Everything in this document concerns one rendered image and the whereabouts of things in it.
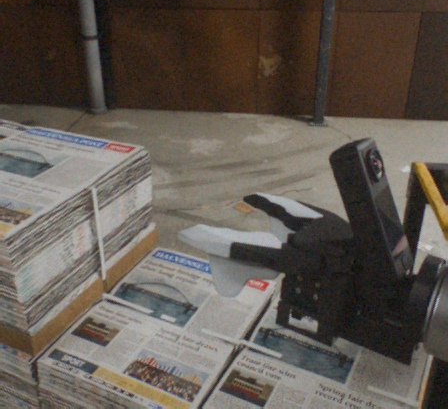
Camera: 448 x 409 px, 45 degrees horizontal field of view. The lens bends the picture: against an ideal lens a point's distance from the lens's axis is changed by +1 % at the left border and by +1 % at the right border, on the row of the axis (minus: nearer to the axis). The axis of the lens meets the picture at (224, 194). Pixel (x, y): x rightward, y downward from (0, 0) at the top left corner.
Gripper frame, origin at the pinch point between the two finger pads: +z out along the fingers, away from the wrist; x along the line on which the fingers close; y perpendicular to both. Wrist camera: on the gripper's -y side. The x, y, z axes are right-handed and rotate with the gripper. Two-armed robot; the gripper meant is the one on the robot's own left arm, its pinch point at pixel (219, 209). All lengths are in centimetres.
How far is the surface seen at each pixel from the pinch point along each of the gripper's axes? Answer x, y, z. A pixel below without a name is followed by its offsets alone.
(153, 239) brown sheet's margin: 42, 33, 41
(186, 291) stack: 34, 36, 27
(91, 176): 24, 14, 42
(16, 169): 19, 14, 55
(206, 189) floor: 211, 96, 139
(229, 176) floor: 233, 93, 137
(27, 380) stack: 7, 46, 40
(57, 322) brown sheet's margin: 12, 36, 38
